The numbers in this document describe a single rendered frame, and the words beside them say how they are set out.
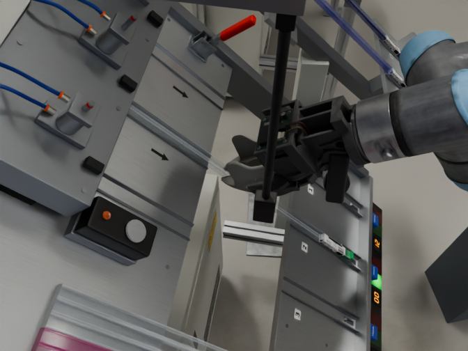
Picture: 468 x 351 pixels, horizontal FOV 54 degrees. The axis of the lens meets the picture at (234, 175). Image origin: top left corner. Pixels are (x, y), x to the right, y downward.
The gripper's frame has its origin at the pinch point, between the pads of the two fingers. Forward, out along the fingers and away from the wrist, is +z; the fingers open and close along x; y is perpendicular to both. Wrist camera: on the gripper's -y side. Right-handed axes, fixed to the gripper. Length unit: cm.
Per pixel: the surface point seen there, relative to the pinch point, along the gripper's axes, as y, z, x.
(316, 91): -24.8, 2.7, -39.7
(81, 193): 21.6, -1.0, 16.1
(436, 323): -115, 2, -16
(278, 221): -76, 42, -39
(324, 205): -21.9, -3.3, -7.0
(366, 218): -32.1, -6.9, -9.2
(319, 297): -22.0, -3.6, 9.9
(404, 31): -111, 8, -159
